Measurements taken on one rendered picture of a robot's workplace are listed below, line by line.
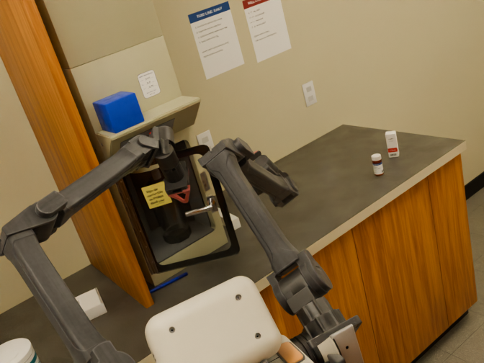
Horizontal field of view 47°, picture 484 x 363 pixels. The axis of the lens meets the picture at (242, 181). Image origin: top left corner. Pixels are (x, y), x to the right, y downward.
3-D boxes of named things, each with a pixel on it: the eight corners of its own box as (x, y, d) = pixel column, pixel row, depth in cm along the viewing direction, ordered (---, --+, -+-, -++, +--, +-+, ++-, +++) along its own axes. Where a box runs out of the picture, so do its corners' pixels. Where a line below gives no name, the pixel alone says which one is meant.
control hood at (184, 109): (106, 163, 171) (94, 133, 167) (191, 123, 186) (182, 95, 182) (121, 168, 162) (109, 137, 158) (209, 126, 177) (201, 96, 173)
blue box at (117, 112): (102, 130, 168) (91, 102, 164) (130, 118, 172) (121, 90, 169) (115, 134, 160) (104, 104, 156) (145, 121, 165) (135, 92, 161)
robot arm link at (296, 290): (297, 320, 110) (319, 305, 109) (272, 278, 114) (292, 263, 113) (313, 323, 118) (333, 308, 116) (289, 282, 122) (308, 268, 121)
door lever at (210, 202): (187, 212, 178) (185, 204, 177) (215, 204, 177) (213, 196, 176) (186, 219, 173) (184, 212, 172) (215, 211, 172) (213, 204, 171)
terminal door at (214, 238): (154, 273, 187) (113, 167, 172) (241, 252, 185) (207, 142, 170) (153, 274, 187) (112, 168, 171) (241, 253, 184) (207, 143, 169)
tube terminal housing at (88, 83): (124, 265, 209) (43, 68, 179) (194, 225, 224) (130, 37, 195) (154, 287, 189) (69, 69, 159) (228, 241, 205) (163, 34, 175)
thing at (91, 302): (55, 317, 188) (51, 307, 187) (100, 296, 193) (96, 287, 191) (60, 335, 178) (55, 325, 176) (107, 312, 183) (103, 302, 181)
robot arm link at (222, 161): (183, 151, 129) (215, 124, 127) (209, 163, 141) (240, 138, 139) (287, 317, 112) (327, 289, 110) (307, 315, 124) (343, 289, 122)
